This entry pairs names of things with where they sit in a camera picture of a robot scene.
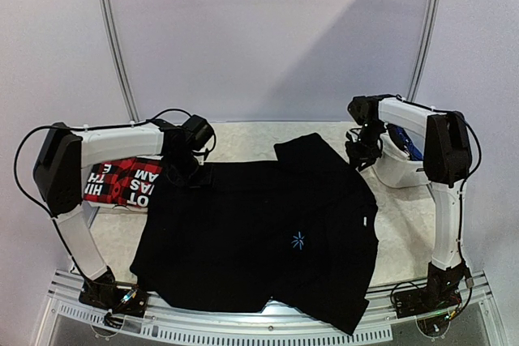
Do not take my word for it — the blue plaid shirt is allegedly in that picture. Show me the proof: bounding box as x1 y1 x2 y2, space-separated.
387 124 423 161

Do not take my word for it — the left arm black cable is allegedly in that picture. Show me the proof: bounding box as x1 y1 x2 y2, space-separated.
13 108 216 270

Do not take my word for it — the wall metal profile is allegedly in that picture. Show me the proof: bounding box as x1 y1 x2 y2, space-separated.
99 0 139 121
406 0 440 101

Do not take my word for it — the aluminium front rail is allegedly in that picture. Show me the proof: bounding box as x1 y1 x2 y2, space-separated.
46 268 492 323

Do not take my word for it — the left wall metal profile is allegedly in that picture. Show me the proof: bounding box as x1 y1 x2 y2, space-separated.
99 0 139 121

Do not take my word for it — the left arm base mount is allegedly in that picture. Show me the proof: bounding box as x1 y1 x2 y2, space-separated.
79 269 150 318

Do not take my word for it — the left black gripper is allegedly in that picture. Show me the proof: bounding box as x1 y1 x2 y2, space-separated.
166 151 218 195

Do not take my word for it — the black t-shirt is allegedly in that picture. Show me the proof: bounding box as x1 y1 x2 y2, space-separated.
130 133 378 334

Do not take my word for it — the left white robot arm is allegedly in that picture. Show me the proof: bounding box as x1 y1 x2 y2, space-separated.
33 115 216 309

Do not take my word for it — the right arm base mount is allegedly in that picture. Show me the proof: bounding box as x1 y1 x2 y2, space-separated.
389 277 474 322

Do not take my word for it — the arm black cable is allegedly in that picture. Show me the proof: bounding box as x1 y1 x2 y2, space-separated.
445 109 483 282
13 108 216 270

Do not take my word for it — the perforated metal front panel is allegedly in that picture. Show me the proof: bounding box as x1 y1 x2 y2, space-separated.
35 301 393 345

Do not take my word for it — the white laundry basket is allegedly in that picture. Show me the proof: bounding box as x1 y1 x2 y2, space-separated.
373 134 430 189

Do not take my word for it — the right wall metal profile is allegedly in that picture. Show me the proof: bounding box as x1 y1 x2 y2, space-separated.
406 0 440 101

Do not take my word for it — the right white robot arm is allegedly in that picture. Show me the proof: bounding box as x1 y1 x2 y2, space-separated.
345 95 472 280

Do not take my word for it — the red plaid folded shirt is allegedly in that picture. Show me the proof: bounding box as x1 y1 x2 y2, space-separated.
83 156 162 212

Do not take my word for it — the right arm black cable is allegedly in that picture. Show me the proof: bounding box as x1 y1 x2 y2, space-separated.
445 109 483 282

